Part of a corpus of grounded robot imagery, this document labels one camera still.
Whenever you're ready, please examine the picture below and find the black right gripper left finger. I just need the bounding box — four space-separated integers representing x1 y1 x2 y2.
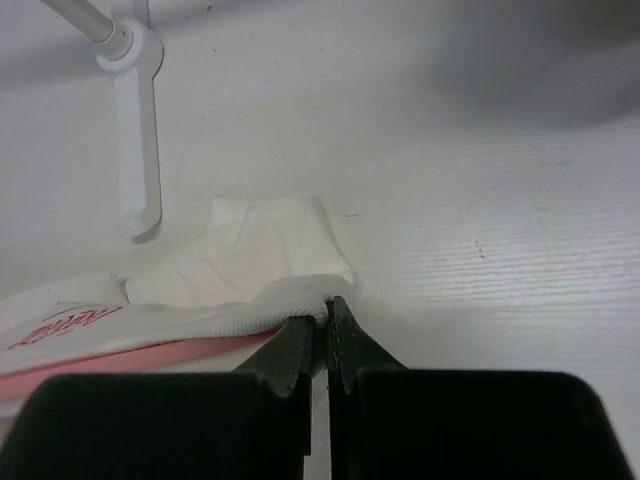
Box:
7 317 314 479

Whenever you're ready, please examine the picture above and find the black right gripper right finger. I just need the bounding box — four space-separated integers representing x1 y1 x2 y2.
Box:
327 297 625 479

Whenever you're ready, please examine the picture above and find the white t shirt red print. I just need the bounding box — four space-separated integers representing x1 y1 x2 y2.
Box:
1 197 354 374

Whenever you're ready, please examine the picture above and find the pink plastic hanger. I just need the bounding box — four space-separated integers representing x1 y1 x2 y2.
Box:
1 325 281 401

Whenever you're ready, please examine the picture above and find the white silver clothes rack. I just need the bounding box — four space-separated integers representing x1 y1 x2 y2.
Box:
45 1 164 240

